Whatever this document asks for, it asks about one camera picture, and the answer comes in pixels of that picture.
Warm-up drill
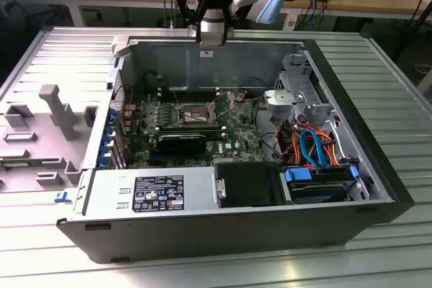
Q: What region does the silver CPU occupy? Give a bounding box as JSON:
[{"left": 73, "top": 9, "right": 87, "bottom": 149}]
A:
[{"left": 200, "top": 33, "right": 227, "bottom": 47}]

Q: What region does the thin metal locking lever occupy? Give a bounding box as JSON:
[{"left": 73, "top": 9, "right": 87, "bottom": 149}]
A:
[
  {"left": 213, "top": 105, "right": 238, "bottom": 123},
  {"left": 169, "top": 80, "right": 180, "bottom": 107}
]

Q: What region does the metal socket cover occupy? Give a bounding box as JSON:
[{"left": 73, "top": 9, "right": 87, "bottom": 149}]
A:
[{"left": 205, "top": 94, "right": 222, "bottom": 124}]

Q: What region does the CPU socket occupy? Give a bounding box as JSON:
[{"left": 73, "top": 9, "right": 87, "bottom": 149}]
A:
[{"left": 178, "top": 100, "right": 220, "bottom": 127}]

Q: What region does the pale gray case latch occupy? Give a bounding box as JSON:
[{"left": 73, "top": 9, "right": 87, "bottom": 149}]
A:
[{"left": 109, "top": 34, "right": 132, "bottom": 58}]

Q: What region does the green motherboard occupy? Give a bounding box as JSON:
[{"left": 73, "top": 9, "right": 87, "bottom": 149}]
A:
[{"left": 123, "top": 87, "right": 271, "bottom": 169}]

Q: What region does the black graphics card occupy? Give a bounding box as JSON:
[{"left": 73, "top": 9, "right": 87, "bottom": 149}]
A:
[{"left": 157, "top": 132, "right": 207, "bottom": 154}]

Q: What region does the hard disk in blue carrier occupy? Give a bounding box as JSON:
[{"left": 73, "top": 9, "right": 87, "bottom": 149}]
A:
[{"left": 279, "top": 163, "right": 359, "bottom": 205}]

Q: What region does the silver metal latch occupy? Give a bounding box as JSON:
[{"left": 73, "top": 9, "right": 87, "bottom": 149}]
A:
[{"left": 215, "top": 177, "right": 227, "bottom": 200}]

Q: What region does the gray parts rack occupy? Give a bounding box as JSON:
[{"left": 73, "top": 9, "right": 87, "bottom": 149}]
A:
[{"left": 0, "top": 84, "right": 99, "bottom": 195}]

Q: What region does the silver power supply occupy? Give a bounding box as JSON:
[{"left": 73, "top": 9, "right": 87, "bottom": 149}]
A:
[{"left": 72, "top": 166, "right": 219, "bottom": 217}]

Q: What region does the black PC case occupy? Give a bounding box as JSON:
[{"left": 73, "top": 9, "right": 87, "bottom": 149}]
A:
[{"left": 55, "top": 33, "right": 416, "bottom": 265}]

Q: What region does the green RAM stick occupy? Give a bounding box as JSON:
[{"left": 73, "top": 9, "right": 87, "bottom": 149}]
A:
[{"left": 0, "top": 161, "right": 45, "bottom": 168}]

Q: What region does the silver metal bracket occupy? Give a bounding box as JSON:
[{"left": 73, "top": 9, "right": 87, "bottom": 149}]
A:
[{"left": 264, "top": 88, "right": 304, "bottom": 121}]

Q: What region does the orange wire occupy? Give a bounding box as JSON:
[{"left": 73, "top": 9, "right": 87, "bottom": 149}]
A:
[{"left": 277, "top": 125, "right": 340, "bottom": 168}]

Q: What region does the blue wire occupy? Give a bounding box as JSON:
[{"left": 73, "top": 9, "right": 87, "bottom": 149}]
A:
[{"left": 299, "top": 128, "right": 333, "bottom": 171}]

